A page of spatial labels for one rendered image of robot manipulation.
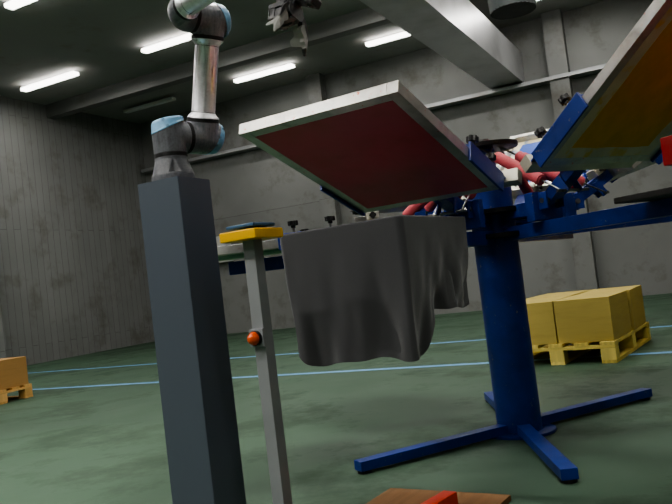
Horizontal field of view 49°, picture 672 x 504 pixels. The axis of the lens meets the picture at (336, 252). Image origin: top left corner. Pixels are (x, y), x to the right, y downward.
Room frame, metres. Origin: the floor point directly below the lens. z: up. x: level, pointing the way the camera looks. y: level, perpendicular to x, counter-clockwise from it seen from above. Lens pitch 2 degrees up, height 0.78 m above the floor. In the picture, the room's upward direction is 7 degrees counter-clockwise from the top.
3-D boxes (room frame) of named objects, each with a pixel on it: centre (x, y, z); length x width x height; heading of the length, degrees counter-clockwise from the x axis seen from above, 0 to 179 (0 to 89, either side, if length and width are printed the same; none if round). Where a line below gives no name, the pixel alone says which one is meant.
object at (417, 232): (2.35, -0.32, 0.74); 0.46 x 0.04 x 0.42; 148
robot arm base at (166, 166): (2.60, 0.54, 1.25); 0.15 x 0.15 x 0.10
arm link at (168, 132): (2.61, 0.54, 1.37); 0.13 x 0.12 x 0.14; 132
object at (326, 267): (2.26, -0.01, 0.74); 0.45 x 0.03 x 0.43; 58
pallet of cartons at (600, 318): (5.80, -1.81, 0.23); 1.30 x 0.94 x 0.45; 153
